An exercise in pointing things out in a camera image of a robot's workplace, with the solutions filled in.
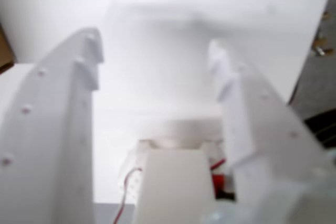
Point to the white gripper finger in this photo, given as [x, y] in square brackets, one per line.
[47, 134]
[275, 161]

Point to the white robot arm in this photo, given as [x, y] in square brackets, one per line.
[173, 182]

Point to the brown cardboard box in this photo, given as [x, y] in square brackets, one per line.
[5, 53]

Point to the dark chair base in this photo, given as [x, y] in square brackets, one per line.
[323, 127]

